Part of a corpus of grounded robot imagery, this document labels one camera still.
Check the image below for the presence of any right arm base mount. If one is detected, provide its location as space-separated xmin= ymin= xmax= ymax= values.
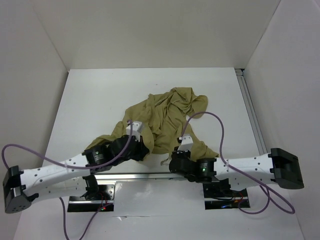
xmin=202 ymin=182 xmax=251 ymax=210

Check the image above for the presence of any aluminium rail front edge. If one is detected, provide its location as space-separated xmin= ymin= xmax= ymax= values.
xmin=95 ymin=173 xmax=186 ymax=182

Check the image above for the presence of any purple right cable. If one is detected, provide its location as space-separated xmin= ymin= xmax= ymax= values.
xmin=178 ymin=111 xmax=296 ymax=215

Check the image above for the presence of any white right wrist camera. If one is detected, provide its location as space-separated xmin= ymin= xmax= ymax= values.
xmin=177 ymin=134 xmax=194 ymax=152

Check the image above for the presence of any purple cable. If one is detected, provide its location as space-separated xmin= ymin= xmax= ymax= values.
xmin=178 ymin=111 xmax=296 ymax=215
xmin=1 ymin=119 xmax=133 ymax=240

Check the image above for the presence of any khaki zip-up jacket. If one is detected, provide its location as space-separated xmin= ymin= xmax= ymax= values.
xmin=88 ymin=87 xmax=219 ymax=161

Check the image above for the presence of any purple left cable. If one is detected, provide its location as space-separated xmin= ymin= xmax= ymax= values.
xmin=1 ymin=119 xmax=133 ymax=240

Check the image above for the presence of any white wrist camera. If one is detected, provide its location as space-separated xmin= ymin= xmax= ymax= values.
xmin=125 ymin=121 xmax=143 ymax=139
xmin=177 ymin=134 xmax=194 ymax=152

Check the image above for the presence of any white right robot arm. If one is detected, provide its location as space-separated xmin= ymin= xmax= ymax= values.
xmin=169 ymin=148 xmax=304 ymax=196

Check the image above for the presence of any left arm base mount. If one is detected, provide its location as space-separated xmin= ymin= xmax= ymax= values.
xmin=67 ymin=175 xmax=116 ymax=213

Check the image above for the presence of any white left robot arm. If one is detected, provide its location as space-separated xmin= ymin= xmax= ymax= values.
xmin=2 ymin=135 xmax=150 ymax=214

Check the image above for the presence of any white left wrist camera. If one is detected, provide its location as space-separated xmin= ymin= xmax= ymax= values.
xmin=125 ymin=121 xmax=143 ymax=139

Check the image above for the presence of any aluminium rail right side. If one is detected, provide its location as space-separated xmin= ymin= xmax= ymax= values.
xmin=234 ymin=68 xmax=268 ymax=155

